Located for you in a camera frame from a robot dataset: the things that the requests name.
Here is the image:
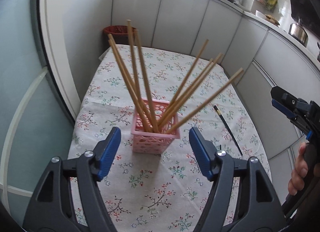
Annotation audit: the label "wooden chopstick four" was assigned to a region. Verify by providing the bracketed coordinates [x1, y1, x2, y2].
[165, 68, 244, 134]

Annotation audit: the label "black chopstick with gold band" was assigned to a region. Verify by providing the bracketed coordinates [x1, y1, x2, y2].
[213, 105, 243, 156]

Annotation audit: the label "wooden chopstick two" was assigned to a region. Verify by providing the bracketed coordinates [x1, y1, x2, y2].
[158, 57, 214, 129]

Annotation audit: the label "wooden chopstick one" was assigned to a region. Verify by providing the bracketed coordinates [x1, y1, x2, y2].
[158, 39, 209, 126]

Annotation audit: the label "white kitchen cabinets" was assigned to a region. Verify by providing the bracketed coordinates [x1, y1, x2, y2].
[111, 0, 320, 160]

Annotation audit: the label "person's right hand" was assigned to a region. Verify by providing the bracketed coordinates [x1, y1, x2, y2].
[288, 142, 309, 196]

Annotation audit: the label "steel kettle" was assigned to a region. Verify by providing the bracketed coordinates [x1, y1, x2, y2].
[289, 17, 309, 47]

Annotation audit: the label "floral tablecloth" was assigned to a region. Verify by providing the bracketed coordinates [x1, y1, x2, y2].
[68, 49, 270, 231]

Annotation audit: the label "white bowl on counter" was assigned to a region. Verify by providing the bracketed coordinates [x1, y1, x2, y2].
[255, 10, 267, 20]

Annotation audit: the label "green yellow snack bag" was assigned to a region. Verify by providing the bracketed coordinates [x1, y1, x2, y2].
[265, 0, 278, 12]

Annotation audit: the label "wooden chopstick in basket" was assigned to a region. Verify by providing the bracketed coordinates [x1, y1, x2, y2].
[134, 30, 159, 133]
[107, 33, 152, 132]
[126, 19, 152, 132]
[108, 39, 151, 133]

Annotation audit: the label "pink perforated utensil basket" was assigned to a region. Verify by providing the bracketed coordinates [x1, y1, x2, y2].
[131, 110, 180, 155]

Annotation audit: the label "red trash bin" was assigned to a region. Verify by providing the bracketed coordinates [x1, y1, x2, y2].
[103, 25, 129, 45]

